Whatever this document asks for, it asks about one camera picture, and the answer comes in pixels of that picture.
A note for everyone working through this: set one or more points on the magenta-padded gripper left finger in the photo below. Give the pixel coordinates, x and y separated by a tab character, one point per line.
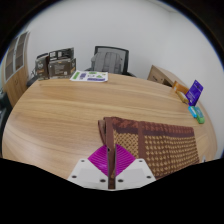
85	171

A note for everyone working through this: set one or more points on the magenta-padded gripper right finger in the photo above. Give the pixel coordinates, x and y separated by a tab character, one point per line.
136	173

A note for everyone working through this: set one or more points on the brown patterned towel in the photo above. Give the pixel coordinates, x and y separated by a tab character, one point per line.
160	146

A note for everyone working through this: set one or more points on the small blue box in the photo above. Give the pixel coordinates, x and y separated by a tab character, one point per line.
192	112

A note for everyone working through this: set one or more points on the small green box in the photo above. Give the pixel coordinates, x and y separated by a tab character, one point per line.
199	115

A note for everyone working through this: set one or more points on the small yellow box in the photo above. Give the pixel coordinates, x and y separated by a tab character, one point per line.
182	97

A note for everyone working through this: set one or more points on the white leaflet with green print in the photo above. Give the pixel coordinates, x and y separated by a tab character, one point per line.
89	76

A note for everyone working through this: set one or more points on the orange box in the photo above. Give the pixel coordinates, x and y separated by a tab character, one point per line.
178	87

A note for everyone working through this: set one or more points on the purple upright box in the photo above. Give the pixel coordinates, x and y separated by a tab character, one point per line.
194	91

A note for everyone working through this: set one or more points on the black leather armchair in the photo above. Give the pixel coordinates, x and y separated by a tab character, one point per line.
3	113

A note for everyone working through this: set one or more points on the low wooden side cabinet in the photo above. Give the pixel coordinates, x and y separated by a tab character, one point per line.
161	76

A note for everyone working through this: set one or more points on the large dark printed cardboard box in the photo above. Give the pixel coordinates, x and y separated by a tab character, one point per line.
61	65

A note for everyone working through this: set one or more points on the grey backpack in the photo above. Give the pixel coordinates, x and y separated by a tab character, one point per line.
106	62

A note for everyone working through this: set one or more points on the small dark printed cardboard box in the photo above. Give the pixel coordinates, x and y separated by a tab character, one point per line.
42	68

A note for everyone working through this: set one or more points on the black mesh office chair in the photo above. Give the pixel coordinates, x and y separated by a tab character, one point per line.
124	56

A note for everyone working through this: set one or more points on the wooden cabinet with glass doors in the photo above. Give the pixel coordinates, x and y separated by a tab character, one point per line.
16	73

